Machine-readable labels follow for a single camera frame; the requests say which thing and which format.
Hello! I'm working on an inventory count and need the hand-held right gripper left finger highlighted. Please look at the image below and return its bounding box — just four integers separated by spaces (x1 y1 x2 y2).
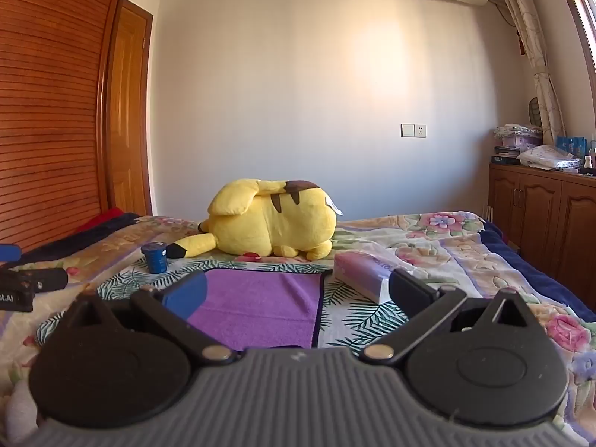
65 271 244 367

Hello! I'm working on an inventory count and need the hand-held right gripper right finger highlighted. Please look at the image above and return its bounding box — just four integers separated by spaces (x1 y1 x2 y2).
358 267 534 367

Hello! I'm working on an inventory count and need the purple towel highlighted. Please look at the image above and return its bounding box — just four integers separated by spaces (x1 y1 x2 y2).
186 267 327 353

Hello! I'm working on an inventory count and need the blue cup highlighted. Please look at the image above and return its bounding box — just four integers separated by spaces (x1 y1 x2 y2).
141 241 169 275

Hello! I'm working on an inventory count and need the pink tissue pack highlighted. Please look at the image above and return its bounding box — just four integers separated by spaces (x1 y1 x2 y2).
332 250 411 304

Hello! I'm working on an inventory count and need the dark cloth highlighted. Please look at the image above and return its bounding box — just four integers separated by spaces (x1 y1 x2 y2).
17 213 141 264

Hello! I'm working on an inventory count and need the red cloth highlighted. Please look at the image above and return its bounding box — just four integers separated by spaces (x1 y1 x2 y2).
74 207 127 234

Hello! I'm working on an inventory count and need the yellow plush toy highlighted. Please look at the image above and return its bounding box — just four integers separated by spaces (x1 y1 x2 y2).
165 178 346 262

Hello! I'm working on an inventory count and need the dark blue blanket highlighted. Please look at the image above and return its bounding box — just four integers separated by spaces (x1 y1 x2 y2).
479 220 596 323

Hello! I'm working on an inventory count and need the wooden cabinet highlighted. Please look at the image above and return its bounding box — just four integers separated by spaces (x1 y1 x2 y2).
487 161 596 312

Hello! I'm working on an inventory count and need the louvered wooden wardrobe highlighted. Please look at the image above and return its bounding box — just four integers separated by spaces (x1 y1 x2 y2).
0 0 137 254

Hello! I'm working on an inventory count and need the dark flat box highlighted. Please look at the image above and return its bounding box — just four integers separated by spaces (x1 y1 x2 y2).
492 146 522 167

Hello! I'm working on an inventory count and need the wooden door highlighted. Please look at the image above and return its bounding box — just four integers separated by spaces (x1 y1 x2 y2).
105 0 155 218

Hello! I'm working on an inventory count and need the stack of folded cloths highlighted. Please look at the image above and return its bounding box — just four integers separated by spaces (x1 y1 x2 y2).
492 123 544 150

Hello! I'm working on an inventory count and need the blue box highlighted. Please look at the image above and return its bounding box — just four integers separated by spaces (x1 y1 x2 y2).
555 135 588 160

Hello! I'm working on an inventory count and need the patterned curtain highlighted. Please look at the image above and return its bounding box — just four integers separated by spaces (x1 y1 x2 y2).
486 0 567 146

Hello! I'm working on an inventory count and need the wooden window frame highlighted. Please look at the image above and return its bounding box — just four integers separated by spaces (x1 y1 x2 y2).
549 0 596 80

